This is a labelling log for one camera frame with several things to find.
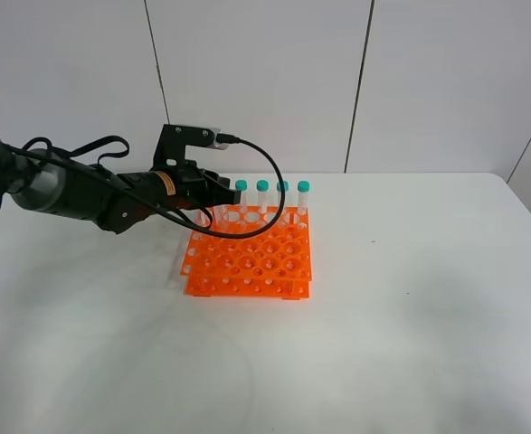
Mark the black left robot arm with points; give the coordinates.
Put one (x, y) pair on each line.
(40, 177)

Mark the racked test tube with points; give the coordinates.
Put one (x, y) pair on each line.
(223, 213)
(201, 219)
(242, 187)
(303, 189)
(262, 195)
(283, 192)

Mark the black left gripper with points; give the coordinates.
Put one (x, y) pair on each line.
(188, 187)

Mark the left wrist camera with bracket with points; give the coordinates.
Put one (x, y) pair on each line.
(170, 152)

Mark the orange test tube rack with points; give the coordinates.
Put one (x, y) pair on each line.
(276, 263)

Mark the racked test tube far right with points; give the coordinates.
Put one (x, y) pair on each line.
(303, 189)

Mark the racked test tube front left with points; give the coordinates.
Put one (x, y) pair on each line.
(201, 219)

